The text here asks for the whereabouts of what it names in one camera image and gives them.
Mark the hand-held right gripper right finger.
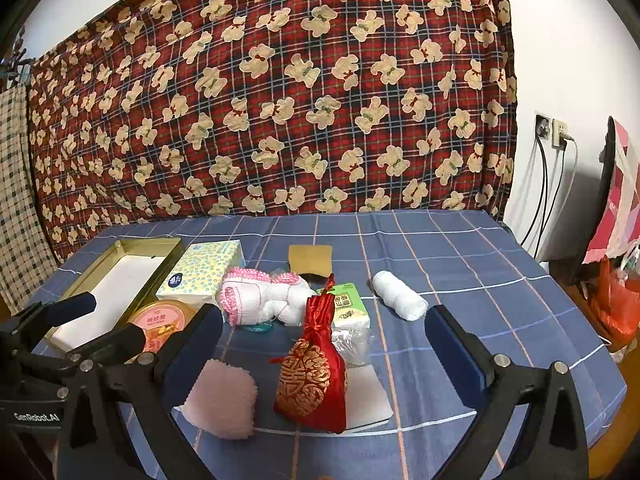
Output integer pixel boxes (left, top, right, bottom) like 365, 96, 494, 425
424, 304, 591, 480

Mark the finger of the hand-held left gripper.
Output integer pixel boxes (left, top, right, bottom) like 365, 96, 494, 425
30, 324, 147, 368
10, 291, 97, 341

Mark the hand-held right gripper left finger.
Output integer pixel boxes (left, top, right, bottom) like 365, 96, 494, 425
57, 304, 226, 480

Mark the pink trimmed white knit cloth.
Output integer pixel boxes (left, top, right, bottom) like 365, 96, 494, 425
220, 266, 320, 325

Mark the gold metal tin box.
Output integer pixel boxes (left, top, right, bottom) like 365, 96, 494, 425
45, 237, 183, 361

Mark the clear plastic bag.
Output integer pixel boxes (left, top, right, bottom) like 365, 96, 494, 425
330, 327, 373, 368

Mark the red gold embroidered pouch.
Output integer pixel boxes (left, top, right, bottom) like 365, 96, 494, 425
270, 274, 348, 435

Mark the yellow sponge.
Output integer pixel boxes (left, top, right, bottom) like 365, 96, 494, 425
288, 244, 334, 278

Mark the round pink lidded tin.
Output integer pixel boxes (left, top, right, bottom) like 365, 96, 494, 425
125, 299, 197, 363

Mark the pink fluffy cloth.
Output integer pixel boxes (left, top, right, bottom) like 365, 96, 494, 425
187, 358, 258, 441

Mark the yellow dotted tissue pack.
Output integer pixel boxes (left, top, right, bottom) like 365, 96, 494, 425
156, 240, 246, 311

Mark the white rolled bandage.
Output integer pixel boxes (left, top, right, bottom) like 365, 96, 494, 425
371, 270, 430, 322

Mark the blue plaid bedsheet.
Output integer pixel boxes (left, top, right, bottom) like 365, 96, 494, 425
25, 210, 628, 480

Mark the white foam sheet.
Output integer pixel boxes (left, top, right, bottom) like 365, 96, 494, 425
260, 362, 396, 433

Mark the beige checked cloth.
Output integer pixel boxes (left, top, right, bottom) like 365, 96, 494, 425
0, 85, 58, 311

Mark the orange plastic bag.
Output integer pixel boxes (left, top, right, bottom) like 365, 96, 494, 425
587, 255, 640, 346

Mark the white green plastic bag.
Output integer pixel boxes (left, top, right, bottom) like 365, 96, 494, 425
619, 242, 640, 283

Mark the pink patterned board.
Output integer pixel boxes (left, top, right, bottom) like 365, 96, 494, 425
582, 116, 640, 266

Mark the red plaid teddy bear blanket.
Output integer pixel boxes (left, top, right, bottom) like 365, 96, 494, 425
27, 0, 518, 266

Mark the black power cable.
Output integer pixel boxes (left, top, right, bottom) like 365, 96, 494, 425
536, 144, 567, 262
520, 132, 549, 261

